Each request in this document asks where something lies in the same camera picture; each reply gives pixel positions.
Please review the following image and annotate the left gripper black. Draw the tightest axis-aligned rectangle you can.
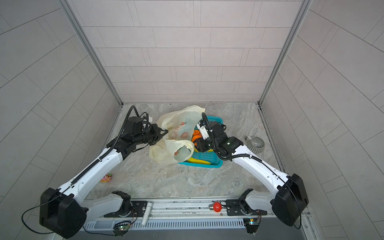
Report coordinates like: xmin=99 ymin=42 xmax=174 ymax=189
xmin=132 ymin=124 xmax=169 ymax=146

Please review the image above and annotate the orange carrot toy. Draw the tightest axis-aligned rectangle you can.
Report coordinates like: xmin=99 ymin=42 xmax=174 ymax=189
xmin=191 ymin=130 xmax=203 ymax=142

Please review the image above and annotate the cream plastic shopping bag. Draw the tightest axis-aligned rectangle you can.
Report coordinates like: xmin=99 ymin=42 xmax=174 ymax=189
xmin=149 ymin=106 xmax=206 ymax=165

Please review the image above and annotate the yellow banana toy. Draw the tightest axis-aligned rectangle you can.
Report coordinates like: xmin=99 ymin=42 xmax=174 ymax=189
xmin=188 ymin=158 xmax=211 ymax=165

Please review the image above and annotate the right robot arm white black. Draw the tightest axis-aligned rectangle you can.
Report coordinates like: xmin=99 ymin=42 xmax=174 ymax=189
xmin=196 ymin=120 xmax=309 ymax=227

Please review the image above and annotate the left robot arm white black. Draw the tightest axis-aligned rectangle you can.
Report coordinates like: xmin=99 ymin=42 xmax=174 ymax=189
xmin=39 ymin=117 xmax=168 ymax=239

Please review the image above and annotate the teal plastic basket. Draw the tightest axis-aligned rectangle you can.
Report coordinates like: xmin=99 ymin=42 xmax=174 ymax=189
xmin=180 ymin=125 xmax=223 ymax=169

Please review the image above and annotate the small pink toy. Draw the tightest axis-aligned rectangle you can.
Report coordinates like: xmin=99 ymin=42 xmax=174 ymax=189
xmin=101 ymin=174 xmax=113 ymax=183

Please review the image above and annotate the red emergency stop button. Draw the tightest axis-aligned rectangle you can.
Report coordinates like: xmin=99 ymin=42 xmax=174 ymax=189
xmin=209 ymin=202 xmax=222 ymax=213

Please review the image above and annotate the right circuit board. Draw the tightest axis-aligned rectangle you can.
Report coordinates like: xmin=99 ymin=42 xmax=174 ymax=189
xmin=243 ymin=218 xmax=261 ymax=234

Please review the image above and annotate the circuit board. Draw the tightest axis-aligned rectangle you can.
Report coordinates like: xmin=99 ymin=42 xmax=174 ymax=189
xmin=243 ymin=218 xmax=261 ymax=234
xmin=113 ymin=221 xmax=132 ymax=231

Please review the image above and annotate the left circuit board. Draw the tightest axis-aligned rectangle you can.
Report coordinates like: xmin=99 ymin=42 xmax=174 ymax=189
xmin=113 ymin=221 xmax=132 ymax=231

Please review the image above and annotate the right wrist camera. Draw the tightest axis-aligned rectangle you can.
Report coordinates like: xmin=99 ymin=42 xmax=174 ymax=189
xmin=197 ymin=120 xmax=212 ymax=140

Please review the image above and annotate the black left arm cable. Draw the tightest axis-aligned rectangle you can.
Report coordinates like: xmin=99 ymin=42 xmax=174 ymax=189
xmin=113 ymin=104 xmax=142 ymax=151

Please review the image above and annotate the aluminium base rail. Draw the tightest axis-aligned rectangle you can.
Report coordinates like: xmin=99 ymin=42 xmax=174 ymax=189
xmin=58 ymin=196 xmax=311 ymax=223

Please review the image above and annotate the white cylinder handle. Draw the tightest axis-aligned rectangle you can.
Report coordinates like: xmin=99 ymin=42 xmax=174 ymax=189
xmin=141 ymin=202 xmax=153 ymax=227

